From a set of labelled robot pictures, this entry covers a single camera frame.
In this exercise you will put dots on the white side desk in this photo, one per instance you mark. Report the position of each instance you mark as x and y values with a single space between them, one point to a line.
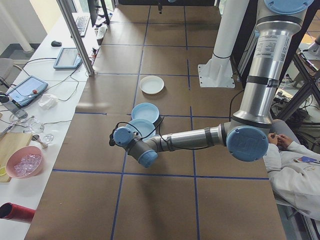
51 160

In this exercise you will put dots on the red cylinder roll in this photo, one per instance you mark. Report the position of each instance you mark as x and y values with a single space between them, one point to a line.
17 212

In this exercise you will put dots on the black computer keyboard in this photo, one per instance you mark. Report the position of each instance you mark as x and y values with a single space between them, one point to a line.
82 25

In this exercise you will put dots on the blue badge card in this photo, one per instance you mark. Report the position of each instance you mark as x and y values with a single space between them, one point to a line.
308 160

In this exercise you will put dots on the white pedestal column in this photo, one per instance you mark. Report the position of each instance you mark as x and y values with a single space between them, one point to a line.
225 37

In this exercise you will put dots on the aluminium frame post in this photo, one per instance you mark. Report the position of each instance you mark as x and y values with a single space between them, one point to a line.
77 40

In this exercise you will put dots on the black computer mouse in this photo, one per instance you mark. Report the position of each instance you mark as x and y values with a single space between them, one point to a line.
56 43

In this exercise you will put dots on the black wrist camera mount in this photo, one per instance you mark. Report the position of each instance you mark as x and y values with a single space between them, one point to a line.
111 140

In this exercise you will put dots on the person in white coat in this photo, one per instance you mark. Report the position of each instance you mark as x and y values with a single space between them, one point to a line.
292 175

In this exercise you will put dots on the clear plastic ice cubes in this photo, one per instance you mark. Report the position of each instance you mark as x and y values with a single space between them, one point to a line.
26 161

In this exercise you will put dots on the metal cocktail jigger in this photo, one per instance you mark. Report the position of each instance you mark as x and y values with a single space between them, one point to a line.
40 141

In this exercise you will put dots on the pink bowl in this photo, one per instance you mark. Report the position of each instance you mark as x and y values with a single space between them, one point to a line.
37 170

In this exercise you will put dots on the light blue plate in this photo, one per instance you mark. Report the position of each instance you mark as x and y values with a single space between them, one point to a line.
145 111
145 127

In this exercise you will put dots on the grey blue teach pendant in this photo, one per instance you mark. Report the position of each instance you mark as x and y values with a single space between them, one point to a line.
27 91
67 58

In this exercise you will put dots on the wooden cutting board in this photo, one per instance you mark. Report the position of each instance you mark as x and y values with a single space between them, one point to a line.
13 142

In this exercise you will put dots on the clear bottle with metal cap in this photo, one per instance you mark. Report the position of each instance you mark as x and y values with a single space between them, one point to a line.
8 104

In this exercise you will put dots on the white building pipe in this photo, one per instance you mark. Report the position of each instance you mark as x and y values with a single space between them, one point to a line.
17 27

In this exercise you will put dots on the white plate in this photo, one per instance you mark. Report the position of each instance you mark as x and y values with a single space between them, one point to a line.
151 85

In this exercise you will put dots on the crumpled white tissue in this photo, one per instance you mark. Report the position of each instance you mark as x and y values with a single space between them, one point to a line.
48 101

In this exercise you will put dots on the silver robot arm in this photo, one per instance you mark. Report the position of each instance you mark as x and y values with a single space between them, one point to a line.
190 140

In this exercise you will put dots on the black computer monitor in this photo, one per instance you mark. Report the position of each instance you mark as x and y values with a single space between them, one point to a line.
96 12

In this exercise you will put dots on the clear drinking glass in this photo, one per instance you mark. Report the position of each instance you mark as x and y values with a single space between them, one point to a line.
35 126
48 139

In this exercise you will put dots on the bystander bare hand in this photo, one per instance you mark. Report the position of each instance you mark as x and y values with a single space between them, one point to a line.
274 139
285 141

